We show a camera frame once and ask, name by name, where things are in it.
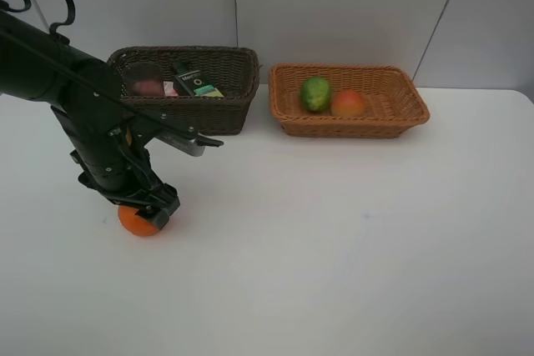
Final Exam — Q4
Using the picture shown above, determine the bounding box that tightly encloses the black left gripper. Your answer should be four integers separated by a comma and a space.
68, 122, 180, 230

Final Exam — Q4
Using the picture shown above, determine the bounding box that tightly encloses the orange tangerine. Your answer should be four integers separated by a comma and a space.
118, 205, 162, 237

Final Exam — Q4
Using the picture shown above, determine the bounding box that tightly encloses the pink bottle white cap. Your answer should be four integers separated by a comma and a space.
164, 81, 179, 97

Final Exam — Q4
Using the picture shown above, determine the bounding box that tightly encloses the dark green pump bottle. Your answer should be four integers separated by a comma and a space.
173, 60, 224, 98

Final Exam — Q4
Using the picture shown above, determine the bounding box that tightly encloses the purple translucent plastic cup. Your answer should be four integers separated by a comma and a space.
122, 62, 165, 97

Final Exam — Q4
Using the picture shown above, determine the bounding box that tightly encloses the green lime fruit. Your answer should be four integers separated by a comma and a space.
300, 77, 331, 113

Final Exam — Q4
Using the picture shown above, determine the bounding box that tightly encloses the red-yellow peach fruit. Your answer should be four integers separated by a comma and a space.
330, 89, 365, 118

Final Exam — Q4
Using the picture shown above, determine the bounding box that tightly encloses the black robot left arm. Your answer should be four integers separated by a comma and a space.
1, 3, 179, 234

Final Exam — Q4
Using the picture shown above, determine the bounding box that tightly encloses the dark brown wicker basket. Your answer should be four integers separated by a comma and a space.
108, 46, 259, 136

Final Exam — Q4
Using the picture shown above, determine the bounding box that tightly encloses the orange wicker basket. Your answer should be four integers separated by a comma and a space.
269, 63, 430, 138

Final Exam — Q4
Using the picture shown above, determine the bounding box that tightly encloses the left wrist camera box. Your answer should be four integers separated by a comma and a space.
130, 112, 224, 157

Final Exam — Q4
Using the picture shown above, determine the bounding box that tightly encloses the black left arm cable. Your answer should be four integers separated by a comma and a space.
0, 0, 197, 136

